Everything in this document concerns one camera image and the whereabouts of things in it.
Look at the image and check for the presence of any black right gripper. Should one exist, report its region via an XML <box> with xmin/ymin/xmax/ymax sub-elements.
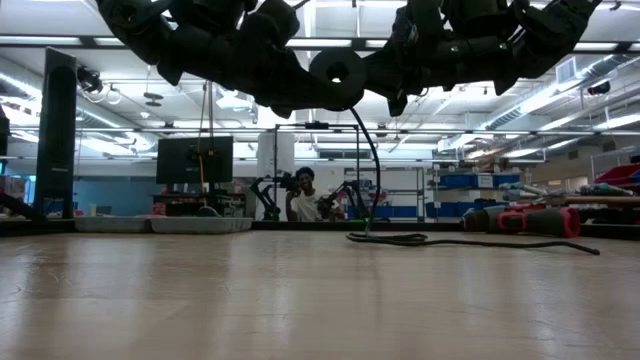
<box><xmin>364</xmin><ymin>0</ymin><xmax>450</xmax><ymax>118</ymax></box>

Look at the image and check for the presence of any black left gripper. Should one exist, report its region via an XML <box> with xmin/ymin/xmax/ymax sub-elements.
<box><xmin>243</xmin><ymin>0</ymin><xmax>331</xmax><ymax>120</ymax></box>

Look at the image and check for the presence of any black background camera frame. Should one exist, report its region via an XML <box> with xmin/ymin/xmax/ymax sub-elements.
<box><xmin>272</xmin><ymin>119</ymin><xmax>362</xmax><ymax>224</ymax></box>

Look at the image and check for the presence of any black monitor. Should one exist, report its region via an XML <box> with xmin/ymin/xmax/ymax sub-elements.
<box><xmin>155</xmin><ymin>135</ymin><xmax>235</xmax><ymax>185</ymax></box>

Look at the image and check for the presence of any wooden workbench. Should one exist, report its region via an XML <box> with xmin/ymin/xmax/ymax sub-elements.
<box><xmin>544</xmin><ymin>194</ymin><xmax>640</xmax><ymax>209</ymax></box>

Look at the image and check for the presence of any blue storage bin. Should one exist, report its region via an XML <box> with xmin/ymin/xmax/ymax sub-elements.
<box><xmin>438</xmin><ymin>173</ymin><xmax>480</xmax><ymax>190</ymax></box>
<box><xmin>492</xmin><ymin>173</ymin><xmax>522</xmax><ymax>189</ymax></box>
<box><xmin>424</xmin><ymin>200</ymin><xmax>471</xmax><ymax>219</ymax></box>
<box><xmin>372</xmin><ymin>205</ymin><xmax>419</xmax><ymax>219</ymax></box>

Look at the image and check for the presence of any person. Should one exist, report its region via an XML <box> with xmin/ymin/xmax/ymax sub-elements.
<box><xmin>285</xmin><ymin>166</ymin><xmax>346</xmax><ymax>223</ymax></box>

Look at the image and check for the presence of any black cord with round reel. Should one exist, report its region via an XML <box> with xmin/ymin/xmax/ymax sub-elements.
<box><xmin>308</xmin><ymin>48</ymin><xmax>601</xmax><ymax>257</ymax></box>

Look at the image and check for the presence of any black mounted camera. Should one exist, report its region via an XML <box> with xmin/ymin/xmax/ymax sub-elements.
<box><xmin>76</xmin><ymin>65</ymin><xmax>105</xmax><ymax>95</ymax></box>

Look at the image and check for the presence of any white ceiling vent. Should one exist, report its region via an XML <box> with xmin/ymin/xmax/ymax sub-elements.
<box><xmin>556</xmin><ymin>57</ymin><xmax>579</xmax><ymax>84</ymax></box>

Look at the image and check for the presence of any ceiling light track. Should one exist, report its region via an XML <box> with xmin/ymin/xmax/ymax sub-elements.
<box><xmin>0</xmin><ymin>34</ymin><xmax>640</xmax><ymax>52</ymax></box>

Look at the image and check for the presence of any grey tool kit case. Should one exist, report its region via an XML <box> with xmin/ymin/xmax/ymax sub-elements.
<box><xmin>73</xmin><ymin>214</ymin><xmax>254</xmax><ymax>235</ymax></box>

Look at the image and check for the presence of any white pillar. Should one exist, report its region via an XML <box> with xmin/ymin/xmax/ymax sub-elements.
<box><xmin>256</xmin><ymin>132</ymin><xmax>296</xmax><ymax>221</ymax></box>

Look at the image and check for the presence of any black aluminium table frame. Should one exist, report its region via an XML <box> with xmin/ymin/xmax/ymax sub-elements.
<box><xmin>0</xmin><ymin>192</ymin><xmax>640</xmax><ymax>240</ymax></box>

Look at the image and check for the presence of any cluttered workbench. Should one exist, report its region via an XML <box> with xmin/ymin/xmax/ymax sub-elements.
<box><xmin>151</xmin><ymin>189</ymin><xmax>247</xmax><ymax>219</ymax></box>

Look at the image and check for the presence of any black upright post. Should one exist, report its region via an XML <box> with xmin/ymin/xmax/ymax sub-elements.
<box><xmin>33</xmin><ymin>47</ymin><xmax>79</xmax><ymax>221</ymax></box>

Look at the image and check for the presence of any red cordless drill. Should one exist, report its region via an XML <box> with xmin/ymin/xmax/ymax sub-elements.
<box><xmin>459</xmin><ymin>203</ymin><xmax>582</xmax><ymax>239</ymax></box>

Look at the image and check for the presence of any metal shelving rack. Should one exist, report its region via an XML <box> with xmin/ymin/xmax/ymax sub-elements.
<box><xmin>417</xmin><ymin>166</ymin><xmax>524</xmax><ymax>221</ymax></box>

